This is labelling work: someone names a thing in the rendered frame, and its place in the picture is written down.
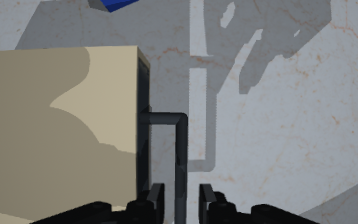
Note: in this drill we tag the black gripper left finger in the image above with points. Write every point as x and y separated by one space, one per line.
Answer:
149 208

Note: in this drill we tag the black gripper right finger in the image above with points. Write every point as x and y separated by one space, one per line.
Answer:
220 211

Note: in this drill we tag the blue block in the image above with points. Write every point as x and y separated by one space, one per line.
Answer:
113 5

